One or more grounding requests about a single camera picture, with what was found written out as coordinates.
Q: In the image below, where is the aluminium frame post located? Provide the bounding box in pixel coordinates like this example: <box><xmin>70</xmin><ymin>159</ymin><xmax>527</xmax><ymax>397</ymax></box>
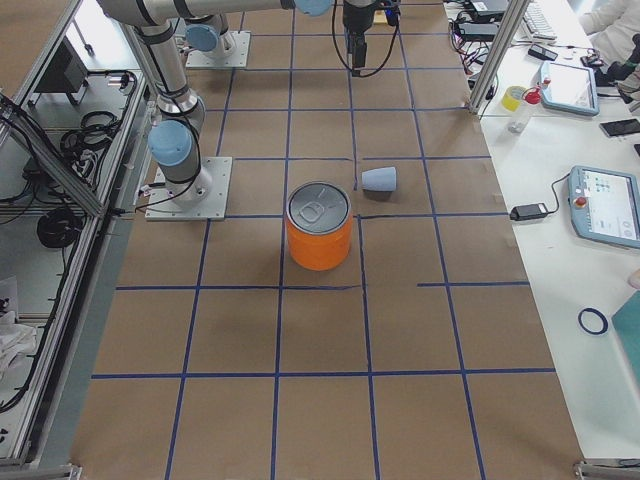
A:
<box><xmin>468</xmin><ymin>0</ymin><xmax>529</xmax><ymax>114</ymax></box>

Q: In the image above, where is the yellow tape roll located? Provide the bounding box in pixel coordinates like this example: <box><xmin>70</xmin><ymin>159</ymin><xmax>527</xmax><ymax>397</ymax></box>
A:
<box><xmin>501</xmin><ymin>86</ymin><xmax>527</xmax><ymax>112</ymax></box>

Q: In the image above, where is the red capped squeeze bottle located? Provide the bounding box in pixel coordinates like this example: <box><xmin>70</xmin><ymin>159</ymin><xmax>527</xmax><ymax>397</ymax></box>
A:
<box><xmin>521</xmin><ymin>86</ymin><xmax>542</xmax><ymax>107</ymax></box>

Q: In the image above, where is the black smartphone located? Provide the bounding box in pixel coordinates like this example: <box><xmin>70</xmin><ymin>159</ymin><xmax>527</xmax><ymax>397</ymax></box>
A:
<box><xmin>599</xmin><ymin>118</ymin><xmax>640</xmax><ymax>138</ymax></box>

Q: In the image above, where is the teach pendant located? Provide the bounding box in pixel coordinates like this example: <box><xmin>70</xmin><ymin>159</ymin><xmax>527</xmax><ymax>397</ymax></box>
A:
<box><xmin>538</xmin><ymin>61</ymin><xmax>600</xmax><ymax>117</ymax></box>
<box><xmin>568</xmin><ymin>166</ymin><xmax>639</xmax><ymax>249</ymax></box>

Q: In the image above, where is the orange can with grey lid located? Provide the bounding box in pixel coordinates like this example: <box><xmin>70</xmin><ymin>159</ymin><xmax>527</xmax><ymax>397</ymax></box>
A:
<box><xmin>286</xmin><ymin>181</ymin><xmax>353</xmax><ymax>271</ymax></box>

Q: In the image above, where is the light blue cup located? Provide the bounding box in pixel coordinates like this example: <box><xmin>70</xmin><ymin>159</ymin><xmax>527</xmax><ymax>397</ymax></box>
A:
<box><xmin>361</xmin><ymin>166</ymin><xmax>397</xmax><ymax>192</ymax></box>

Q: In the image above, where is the black power adapter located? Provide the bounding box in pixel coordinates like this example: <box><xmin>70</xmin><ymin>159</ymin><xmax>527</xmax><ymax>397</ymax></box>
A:
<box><xmin>509</xmin><ymin>203</ymin><xmax>549</xmax><ymax>222</ymax></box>

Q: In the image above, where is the blue tape ring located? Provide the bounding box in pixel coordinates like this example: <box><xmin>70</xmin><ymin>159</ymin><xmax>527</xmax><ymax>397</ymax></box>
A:
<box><xmin>577</xmin><ymin>308</ymin><xmax>609</xmax><ymax>337</ymax></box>

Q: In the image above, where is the teal mat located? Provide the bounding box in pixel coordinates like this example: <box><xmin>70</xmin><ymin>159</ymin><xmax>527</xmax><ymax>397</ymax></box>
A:
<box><xmin>613</xmin><ymin>291</ymin><xmax>640</xmax><ymax>378</ymax></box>

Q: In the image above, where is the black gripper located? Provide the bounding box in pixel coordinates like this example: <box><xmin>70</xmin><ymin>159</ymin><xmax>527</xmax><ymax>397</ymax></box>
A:
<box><xmin>342</xmin><ymin>0</ymin><xmax>374</xmax><ymax>76</ymax></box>

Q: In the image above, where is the teach pendant far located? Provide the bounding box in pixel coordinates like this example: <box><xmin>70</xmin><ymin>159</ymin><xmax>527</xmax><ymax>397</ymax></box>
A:
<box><xmin>538</xmin><ymin>61</ymin><xmax>600</xmax><ymax>117</ymax></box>

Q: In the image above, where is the teach pendant near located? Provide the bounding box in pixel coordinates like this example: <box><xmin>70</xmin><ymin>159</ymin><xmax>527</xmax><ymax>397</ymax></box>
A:
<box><xmin>568</xmin><ymin>166</ymin><xmax>639</xmax><ymax>249</ymax></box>

